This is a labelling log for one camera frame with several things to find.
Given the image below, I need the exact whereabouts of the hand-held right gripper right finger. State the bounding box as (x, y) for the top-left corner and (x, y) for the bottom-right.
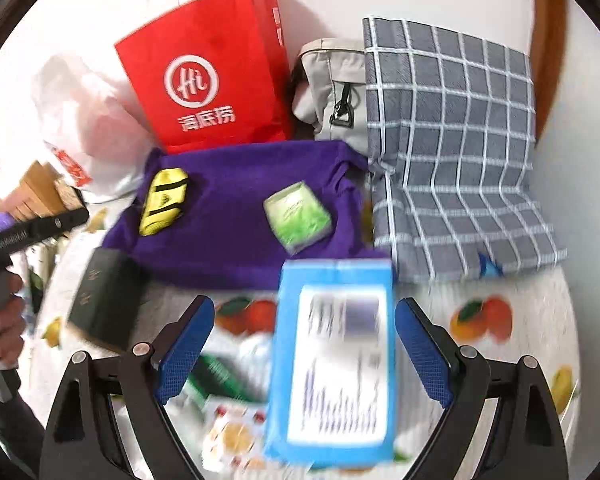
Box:
(394, 297), (571, 480)

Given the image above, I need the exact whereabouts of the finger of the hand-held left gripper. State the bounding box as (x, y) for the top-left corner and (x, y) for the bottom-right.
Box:
(27, 207), (91, 248)

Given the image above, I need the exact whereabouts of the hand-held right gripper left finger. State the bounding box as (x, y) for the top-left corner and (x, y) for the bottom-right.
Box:
(39, 295), (216, 480)

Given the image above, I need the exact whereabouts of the blue wipes packet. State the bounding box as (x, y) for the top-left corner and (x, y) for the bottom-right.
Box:
(265, 259), (398, 468)

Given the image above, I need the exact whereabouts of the purple cloth bag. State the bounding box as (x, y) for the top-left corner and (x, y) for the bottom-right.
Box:
(102, 140), (393, 291)

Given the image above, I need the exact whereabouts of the person's left forearm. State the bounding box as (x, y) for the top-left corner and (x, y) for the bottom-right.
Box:
(0, 385), (47, 480)

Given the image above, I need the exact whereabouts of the person's left hand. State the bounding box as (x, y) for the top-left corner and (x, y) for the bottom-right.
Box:
(0, 272), (27, 362)

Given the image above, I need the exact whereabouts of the brown cardboard box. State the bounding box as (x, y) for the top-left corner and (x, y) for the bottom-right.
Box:
(2, 160), (88, 226)

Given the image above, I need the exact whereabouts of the dark green box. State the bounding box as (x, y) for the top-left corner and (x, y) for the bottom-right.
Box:
(182, 352), (266, 408)

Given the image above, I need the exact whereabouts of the fruit print tablecloth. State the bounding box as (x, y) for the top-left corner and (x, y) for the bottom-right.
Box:
(27, 200), (581, 480)

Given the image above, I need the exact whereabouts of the black box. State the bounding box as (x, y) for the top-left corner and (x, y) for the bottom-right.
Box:
(67, 247), (148, 353)

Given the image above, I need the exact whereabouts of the white orange printed packet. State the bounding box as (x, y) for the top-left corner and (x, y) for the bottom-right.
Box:
(202, 395), (271, 476)

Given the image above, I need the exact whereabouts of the yellow black packet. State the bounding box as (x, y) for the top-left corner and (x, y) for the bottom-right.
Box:
(139, 167), (190, 236)

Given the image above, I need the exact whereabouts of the blue fabric piece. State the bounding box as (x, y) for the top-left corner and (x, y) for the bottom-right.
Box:
(477, 252), (503, 278)

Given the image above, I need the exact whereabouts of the white plastic bag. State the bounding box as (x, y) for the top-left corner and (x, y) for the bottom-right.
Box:
(32, 55), (156, 203)

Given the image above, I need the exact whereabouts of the green tissue packet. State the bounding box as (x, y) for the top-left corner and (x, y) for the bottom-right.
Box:
(263, 181), (332, 255)

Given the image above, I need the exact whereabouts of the grey checked cloth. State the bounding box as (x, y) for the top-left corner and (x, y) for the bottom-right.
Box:
(362, 17), (568, 283)

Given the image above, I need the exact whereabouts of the red paper bag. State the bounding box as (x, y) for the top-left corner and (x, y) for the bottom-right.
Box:
(114, 0), (293, 156)

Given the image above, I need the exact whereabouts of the beige canvas bag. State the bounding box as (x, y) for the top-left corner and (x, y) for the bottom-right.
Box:
(291, 37), (376, 156)

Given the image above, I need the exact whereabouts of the wooden door frame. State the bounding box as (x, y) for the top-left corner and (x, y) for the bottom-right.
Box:
(530, 0), (571, 141)

